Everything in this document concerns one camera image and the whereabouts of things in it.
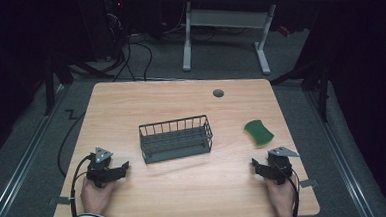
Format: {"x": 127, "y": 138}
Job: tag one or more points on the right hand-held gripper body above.
{"x": 280, "y": 165}

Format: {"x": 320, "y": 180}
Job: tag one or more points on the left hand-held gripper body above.
{"x": 99, "y": 166}

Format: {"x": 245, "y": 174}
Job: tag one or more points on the person's right hand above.
{"x": 280, "y": 197}

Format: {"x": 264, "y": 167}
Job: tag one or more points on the person's left hand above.
{"x": 95, "y": 197}

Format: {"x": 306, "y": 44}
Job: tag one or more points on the grey tape strip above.
{"x": 61, "y": 200}
{"x": 309, "y": 183}

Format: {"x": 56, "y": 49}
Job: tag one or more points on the green sponge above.
{"x": 259, "y": 131}

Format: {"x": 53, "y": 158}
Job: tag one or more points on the black metal stand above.
{"x": 49, "y": 86}
{"x": 322, "y": 91}

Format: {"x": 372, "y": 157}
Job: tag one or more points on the white-legged desk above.
{"x": 226, "y": 18}

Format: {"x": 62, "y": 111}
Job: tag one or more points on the aluminium floor rail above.
{"x": 342, "y": 160}
{"x": 23, "y": 164}

